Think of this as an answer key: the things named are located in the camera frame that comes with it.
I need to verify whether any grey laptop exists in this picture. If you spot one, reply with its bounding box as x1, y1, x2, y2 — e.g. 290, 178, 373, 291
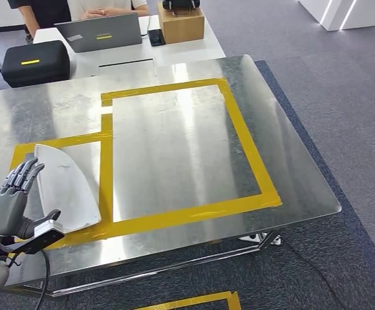
54, 12, 143, 54

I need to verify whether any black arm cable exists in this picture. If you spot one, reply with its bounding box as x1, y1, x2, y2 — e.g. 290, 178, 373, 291
35, 250, 51, 310

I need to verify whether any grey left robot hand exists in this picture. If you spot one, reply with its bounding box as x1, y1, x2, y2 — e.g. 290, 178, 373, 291
0, 157, 62, 240

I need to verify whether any white curved plastic part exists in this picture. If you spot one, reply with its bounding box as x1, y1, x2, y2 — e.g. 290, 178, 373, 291
34, 143, 102, 234

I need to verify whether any black floor cable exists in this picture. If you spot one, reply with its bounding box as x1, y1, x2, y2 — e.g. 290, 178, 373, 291
281, 239, 340, 310

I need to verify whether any white desk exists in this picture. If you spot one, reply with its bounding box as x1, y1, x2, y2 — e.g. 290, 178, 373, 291
33, 15, 226, 80

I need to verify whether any person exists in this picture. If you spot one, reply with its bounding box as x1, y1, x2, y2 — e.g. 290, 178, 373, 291
67, 0, 150, 21
7, 0, 73, 40

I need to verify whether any brown cardboard box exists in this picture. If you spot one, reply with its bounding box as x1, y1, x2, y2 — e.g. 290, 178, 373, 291
157, 2, 205, 45

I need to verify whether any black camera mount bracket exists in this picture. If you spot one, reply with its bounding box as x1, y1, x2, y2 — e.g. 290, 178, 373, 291
0, 229, 66, 256

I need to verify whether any white block stand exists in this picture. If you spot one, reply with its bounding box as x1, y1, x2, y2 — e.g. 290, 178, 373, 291
297, 0, 375, 32

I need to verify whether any black phone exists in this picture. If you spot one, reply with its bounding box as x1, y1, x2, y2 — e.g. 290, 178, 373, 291
147, 28, 166, 47

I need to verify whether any white power strip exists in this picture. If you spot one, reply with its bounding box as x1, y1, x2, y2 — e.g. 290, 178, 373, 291
239, 232, 282, 247

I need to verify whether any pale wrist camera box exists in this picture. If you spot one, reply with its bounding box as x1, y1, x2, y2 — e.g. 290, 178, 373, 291
34, 220, 64, 238

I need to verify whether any steel workbench table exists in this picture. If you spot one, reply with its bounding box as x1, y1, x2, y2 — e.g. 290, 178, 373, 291
0, 54, 342, 298

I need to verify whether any black handheld device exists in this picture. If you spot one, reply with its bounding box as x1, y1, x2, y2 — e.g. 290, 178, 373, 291
162, 0, 200, 12

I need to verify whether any black case yellow stripe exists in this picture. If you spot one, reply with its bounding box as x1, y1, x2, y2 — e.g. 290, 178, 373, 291
0, 39, 71, 89

